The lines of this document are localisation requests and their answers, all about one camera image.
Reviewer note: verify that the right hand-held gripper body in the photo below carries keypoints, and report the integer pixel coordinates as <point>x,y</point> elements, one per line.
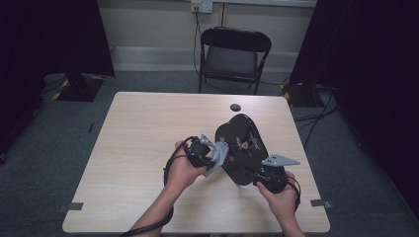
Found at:
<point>275,179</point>

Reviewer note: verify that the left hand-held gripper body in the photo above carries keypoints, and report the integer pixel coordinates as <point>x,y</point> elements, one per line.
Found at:
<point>197,149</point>

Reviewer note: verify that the grey cloth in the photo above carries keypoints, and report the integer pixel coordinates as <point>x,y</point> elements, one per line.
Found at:
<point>219,153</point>

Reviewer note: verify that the person's right hand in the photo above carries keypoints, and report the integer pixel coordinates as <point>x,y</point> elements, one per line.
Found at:
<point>283,204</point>

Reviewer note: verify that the person's left hand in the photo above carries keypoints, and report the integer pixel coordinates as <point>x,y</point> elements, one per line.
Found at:
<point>179,174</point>

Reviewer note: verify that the grey tape strip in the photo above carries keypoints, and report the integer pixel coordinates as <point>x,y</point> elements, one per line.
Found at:
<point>73,206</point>
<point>320,203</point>

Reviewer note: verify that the black round table grommet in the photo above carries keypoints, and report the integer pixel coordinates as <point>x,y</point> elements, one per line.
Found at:
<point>235,107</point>

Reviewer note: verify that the black stand base striped tape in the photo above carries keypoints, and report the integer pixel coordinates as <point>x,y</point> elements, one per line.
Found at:
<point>80,89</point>
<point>301,95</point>

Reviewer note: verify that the black folding chair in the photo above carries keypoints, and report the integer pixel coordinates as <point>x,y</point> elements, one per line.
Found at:
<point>230,59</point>

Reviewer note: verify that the small black floor item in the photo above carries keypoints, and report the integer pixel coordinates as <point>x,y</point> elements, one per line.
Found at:
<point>90,127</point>

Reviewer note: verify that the dark curtain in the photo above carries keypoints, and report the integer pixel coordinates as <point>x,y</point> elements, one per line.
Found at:
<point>49,39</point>
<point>372,65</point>

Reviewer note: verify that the white wall socket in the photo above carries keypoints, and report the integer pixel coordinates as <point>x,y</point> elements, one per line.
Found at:
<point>201,6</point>

